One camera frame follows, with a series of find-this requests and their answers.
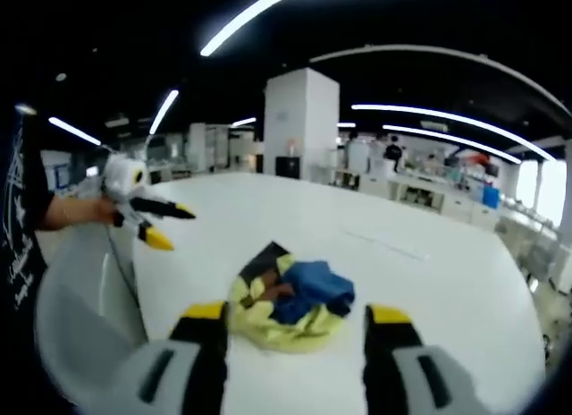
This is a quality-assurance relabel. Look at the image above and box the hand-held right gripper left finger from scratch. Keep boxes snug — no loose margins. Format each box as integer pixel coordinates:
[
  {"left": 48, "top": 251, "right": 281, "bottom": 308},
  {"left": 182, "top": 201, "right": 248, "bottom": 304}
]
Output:
[{"left": 91, "top": 300, "right": 231, "bottom": 415}]

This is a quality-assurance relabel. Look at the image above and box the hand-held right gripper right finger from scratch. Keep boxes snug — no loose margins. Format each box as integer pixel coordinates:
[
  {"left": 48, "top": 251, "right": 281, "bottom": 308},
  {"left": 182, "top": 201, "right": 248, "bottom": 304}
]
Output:
[{"left": 362, "top": 302, "right": 492, "bottom": 415}]

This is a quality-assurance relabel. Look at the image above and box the yellow and blue garment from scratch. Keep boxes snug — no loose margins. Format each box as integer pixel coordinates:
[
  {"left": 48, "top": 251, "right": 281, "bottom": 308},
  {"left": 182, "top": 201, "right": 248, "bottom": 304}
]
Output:
[{"left": 226, "top": 241, "right": 358, "bottom": 356}]

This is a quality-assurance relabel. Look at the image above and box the person's left hand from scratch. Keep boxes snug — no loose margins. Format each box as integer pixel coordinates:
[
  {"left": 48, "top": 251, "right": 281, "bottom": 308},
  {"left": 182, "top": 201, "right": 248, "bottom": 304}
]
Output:
[{"left": 94, "top": 197, "right": 126, "bottom": 224}]

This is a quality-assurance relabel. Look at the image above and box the long ceiling light strip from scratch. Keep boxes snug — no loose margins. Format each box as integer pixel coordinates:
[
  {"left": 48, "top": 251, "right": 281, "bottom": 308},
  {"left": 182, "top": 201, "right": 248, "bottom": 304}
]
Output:
[
  {"left": 47, "top": 115, "right": 103, "bottom": 148},
  {"left": 148, "top": 89, "right": 181, "bottom": 136},
  {"left": 199, "top": 0, "right": 315, "bottom": 58},
  {"left": 382, "top": 124, "right": 523, "bottom": 165},
  {"left": 350, "top": 103, "right": 556, "bottom": 162}
]

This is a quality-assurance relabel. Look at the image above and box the white tall cabinet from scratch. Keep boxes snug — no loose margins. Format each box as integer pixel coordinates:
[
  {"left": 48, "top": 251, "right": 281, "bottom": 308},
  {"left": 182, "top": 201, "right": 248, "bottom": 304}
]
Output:
[{"left": 187, "top": 123, "right": 212, "bottom": 173}]

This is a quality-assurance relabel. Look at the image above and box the black box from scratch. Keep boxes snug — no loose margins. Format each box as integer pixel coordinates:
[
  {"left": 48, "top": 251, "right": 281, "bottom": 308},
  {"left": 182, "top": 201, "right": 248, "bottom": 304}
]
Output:
[{"left": 274, "top": 155, "right": 302, "bottom": 180}]

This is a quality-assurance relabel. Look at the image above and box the white low cabinet row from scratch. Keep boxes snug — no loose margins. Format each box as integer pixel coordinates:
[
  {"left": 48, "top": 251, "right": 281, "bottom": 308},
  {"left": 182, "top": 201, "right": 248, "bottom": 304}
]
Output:
[{"left": 387, "top": 173, "right": 498, "bottom": 231}]

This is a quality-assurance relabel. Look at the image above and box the white square pillar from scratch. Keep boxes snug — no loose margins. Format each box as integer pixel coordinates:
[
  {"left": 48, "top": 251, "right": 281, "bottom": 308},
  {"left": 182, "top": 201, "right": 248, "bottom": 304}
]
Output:
[{"left": 263, "top": 66, "right": 341, "bottom": 182}]

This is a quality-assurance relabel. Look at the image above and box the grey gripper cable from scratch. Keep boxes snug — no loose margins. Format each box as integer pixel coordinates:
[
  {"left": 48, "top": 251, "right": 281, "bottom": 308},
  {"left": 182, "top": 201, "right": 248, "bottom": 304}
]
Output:
[{"left": 105, "top": 221, "right": 141, "bottom": 311}]

